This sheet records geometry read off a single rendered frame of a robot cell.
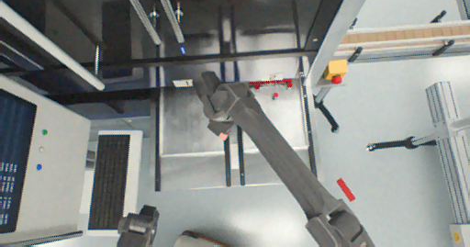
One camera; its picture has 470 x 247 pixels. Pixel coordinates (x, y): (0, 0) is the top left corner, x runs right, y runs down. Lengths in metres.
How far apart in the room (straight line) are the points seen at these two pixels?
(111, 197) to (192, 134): 0.43
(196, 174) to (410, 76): 1.82
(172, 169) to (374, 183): 1.45
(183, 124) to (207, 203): 0.94
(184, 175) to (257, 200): 0.94
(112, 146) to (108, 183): 0.16
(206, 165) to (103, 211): 0.47
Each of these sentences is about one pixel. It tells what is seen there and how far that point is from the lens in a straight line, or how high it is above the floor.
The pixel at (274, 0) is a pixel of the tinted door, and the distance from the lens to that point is 0.81.
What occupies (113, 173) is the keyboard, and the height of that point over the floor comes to 0.82.
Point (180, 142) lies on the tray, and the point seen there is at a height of 0.88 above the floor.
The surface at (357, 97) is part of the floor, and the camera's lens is 2.39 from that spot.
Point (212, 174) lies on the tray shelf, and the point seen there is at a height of 0.88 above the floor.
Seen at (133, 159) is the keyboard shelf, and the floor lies 0.80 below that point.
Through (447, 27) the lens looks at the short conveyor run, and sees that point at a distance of 1.64.
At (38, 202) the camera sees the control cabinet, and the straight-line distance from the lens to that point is 1.26.
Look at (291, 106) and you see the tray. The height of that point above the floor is 0.88.
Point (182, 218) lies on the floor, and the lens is 2.18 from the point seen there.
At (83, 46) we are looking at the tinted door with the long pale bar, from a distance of 1.03.
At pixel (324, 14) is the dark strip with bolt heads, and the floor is 1.41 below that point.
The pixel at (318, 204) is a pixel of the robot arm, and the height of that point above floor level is 1.50.
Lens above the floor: 2.13
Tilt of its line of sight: 75 degrees down
